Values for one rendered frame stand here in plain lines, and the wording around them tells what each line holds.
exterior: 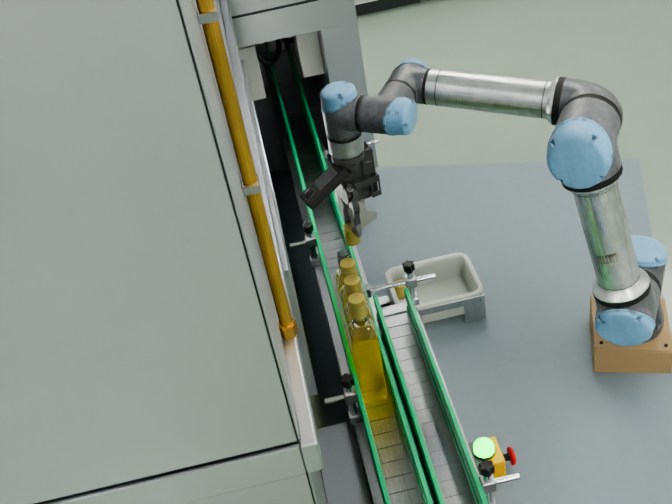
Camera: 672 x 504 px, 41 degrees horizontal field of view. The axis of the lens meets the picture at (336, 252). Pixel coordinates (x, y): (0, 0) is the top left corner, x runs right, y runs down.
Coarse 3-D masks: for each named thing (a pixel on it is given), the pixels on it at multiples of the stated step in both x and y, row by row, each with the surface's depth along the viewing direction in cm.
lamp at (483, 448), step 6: (480, 438) 187; (486, 438) 186; (474, 444) 186; (480, 444) 185; (486, 444) 185; (492, 444) 185; (474, 450) 186; (480, 450) 184; (486, 450) 184; (492, 450) 185; (480, 456) 185; (486, 456) 185; (492, 456) 185
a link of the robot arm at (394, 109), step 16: (368, 96) 181; (384, 96) 180; (400, 96) 181; (368, 112) 179; (384, 112) 178; (400, 112) 176; (416, 112) 181; (368, 128) 181; (384, 128) 179; (400, 128) 178
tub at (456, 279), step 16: (448, 256) 235; (464, 256) 234; (400, 272) 235; (416, 272) 236; (432, 272) 237; (448, 272) 238; (464, 272) 236; (416, 288) 238; (432, 288) 237; (448, 288) 236; (464, 288) 235; (480, 288) 224; (432, 304) 222
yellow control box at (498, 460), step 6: (492, 438) 189; (468, 444) 189; (498, 444) 188; (498, 450) 187; (474, 456) 187; (498, 456) 186; (498, 462) 185; (504, 462) 185; (498, 468) 186; (504, 468) 186; (480, 474) 186; (498, 474) 187; (504, 474) 187
